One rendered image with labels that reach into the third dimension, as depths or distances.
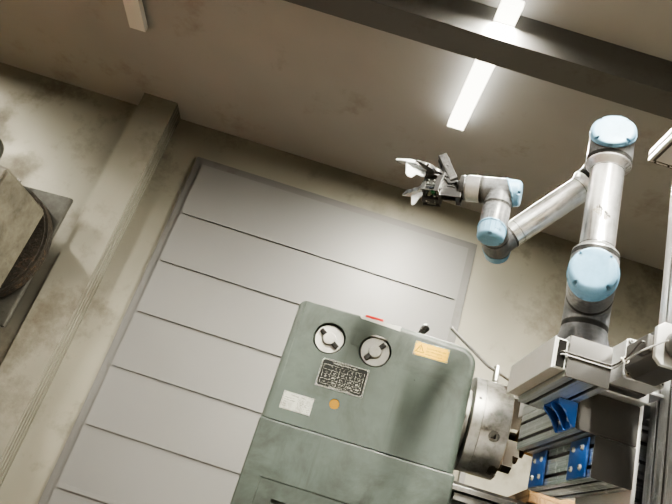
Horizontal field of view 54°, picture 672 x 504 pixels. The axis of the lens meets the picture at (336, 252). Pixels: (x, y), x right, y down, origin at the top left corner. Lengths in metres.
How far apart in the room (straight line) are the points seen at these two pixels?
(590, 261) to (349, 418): 0.84
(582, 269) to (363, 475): 0.86
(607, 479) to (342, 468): 0.79
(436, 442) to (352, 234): 3.69
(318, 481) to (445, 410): 0.43
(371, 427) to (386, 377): 0.16
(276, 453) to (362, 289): 3.47
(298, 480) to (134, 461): 3.18
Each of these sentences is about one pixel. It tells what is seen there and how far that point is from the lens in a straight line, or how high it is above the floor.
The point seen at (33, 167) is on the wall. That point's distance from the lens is 6.17.
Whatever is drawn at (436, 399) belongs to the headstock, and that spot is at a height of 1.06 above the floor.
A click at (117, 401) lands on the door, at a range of 5.21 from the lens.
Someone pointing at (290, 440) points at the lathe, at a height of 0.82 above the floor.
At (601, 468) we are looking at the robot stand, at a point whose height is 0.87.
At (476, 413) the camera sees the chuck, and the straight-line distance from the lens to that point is 2.19.
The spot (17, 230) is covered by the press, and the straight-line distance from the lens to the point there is 4.96.
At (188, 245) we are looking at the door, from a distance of 5.51.
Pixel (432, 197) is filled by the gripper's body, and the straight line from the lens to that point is 1.89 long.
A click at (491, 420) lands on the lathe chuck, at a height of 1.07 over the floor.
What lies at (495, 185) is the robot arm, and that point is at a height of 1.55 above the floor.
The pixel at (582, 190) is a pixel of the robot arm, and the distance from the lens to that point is 2.00.
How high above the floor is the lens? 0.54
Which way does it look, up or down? 24 degrees up
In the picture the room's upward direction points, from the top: 18 degrees clockwise
